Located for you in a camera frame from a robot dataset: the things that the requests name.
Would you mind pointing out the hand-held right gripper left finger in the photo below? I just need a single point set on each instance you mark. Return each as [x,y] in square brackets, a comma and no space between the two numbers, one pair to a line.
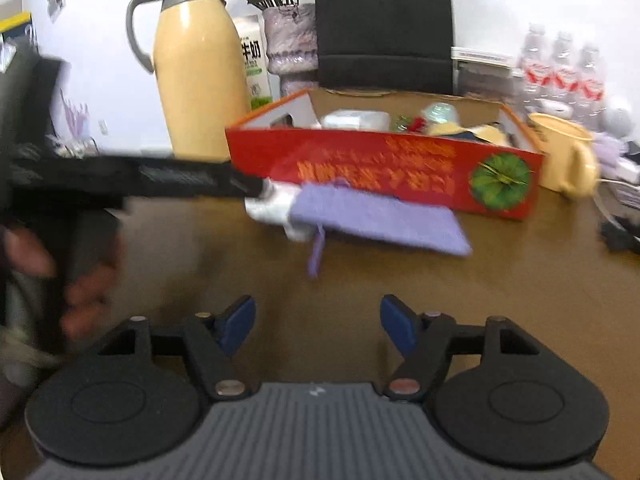
[235,322]

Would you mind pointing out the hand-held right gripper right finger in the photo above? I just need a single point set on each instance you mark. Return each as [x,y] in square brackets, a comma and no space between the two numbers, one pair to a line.
[400,322]

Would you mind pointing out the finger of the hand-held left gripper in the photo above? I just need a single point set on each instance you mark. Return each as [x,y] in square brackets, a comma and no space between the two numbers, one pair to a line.
[190,176]

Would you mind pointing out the white packet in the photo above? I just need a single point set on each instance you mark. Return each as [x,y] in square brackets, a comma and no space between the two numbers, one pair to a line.
[270,210]

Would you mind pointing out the purple knitted pouch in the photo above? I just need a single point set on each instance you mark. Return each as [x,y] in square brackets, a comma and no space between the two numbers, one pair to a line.
[375,220]

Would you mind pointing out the red cardboard box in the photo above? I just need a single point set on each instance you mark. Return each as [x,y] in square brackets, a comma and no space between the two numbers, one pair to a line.
[350,160]

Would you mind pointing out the person's left forearm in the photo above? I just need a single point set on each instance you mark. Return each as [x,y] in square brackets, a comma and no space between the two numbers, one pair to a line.
[20,375]

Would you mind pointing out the person's left hand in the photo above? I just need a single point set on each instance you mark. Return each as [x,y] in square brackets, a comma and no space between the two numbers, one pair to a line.
[90,300]

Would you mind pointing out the dark grey cabinet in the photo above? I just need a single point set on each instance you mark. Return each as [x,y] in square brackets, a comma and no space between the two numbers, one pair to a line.
[12,40]

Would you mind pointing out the yellow thermos jug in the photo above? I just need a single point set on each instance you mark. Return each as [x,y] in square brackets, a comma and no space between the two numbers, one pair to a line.
[200,85]

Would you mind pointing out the white milk carton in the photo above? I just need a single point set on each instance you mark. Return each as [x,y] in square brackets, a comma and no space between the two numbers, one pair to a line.
[255,75]

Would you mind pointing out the patterned purple vase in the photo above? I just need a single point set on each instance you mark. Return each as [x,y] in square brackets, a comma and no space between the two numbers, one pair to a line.
[292,40]

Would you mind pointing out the white wrapped item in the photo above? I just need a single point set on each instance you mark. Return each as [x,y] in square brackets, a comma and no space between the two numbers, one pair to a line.
[355,120]

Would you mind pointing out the pale yellow item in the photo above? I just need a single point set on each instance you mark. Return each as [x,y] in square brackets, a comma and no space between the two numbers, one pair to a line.
[487,133]

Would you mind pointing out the teal round item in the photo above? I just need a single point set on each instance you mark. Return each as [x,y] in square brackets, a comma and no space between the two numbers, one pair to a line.
[440,112]

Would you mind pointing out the yellow mug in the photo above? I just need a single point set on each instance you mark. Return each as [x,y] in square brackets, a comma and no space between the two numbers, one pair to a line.
[560,160]

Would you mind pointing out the black paper bag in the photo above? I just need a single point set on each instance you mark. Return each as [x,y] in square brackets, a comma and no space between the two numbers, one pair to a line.
[385,25]

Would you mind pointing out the flat white box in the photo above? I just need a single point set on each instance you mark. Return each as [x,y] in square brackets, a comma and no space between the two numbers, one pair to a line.
[480,56]

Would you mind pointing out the clear water bottle red label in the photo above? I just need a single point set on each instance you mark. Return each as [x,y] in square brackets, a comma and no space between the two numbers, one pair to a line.
[563,72]
[591,85]
[534,67]

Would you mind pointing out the white round device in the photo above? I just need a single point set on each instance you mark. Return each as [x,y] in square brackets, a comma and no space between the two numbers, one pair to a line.
[618,112]

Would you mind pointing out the purple wall sticker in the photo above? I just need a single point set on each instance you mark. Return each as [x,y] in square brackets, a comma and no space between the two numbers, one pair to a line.
[75,115]

